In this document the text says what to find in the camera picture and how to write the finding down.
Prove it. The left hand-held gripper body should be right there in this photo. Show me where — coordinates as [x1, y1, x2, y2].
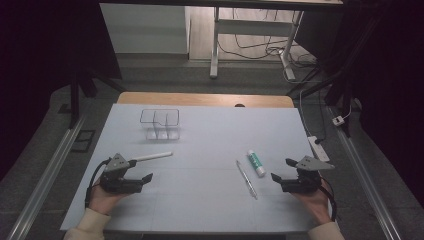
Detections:
[99, 153, 144, 195]

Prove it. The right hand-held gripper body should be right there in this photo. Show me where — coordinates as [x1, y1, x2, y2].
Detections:
[281, 155, 335, 194]

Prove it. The white glue stick green label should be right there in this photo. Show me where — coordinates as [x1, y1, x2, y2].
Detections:
[246, 149, 267, 178]

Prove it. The clear acrylic pen holder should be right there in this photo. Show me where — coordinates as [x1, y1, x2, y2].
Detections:
[139, 108, 181, 141]

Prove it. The person's left hand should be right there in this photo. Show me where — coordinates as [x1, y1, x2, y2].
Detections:
[89, 183, 129, 216]

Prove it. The person's right hand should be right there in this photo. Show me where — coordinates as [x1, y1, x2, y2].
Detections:
[293, 181, 334, 226]

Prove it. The white power strip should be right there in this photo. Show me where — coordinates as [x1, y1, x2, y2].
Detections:
[307, 135, 331, 163]

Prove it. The white table mat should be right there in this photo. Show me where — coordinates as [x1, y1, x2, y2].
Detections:
[59, 103, 341, 233]

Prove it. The black stand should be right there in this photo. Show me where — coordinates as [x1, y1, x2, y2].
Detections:
[286, 64, 354, 138]
[68, 66, 126, 129]

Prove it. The dark curtain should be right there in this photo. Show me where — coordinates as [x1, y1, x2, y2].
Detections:
[0, 0, 123, 181]
[294, 0, 424, 208]

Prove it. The white cabinet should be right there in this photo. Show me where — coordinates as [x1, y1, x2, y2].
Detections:
[99, 3, 191, 55]

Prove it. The white-legged desk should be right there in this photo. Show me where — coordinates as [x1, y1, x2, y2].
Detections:
[99, 0, 344, 81]

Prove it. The left hand-held gripper black cable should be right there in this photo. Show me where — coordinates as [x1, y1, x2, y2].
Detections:
[84, 158, 112, 209]

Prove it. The hand-held gripper black cable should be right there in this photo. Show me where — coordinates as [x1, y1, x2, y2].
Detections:
[319, 177, 338, 223]
[84, 158, 112, 209]

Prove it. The right hand-held gripper black cable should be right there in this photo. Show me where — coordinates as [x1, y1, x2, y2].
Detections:
[319, 177, 338, 223]

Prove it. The black power cable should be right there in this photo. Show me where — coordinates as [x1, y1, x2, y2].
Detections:
[313, 88, 328, 145]

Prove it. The aluminium rail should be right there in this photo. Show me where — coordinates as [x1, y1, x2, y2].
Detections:
[328, 106, 403, 240]
[6, 114, 86, 240]

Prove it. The tangle of floor cables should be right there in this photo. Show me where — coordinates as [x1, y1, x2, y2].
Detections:
[218, 8, 318, 69]

